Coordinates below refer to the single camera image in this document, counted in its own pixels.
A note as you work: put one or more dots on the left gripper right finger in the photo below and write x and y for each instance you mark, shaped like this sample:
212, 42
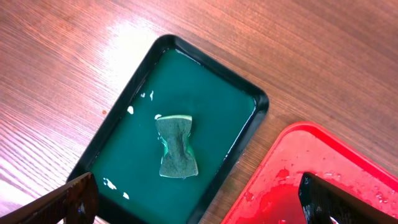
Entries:
323, 202

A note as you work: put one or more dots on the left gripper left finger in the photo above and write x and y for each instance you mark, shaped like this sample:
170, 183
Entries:
75, 202

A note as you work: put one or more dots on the green sponge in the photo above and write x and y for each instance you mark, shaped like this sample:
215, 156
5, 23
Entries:
178, 161

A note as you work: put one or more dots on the red plastic tray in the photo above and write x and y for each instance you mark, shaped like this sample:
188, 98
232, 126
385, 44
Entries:
272, 193

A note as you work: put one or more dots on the dark green tray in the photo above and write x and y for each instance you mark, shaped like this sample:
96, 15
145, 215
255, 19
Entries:
174, 78

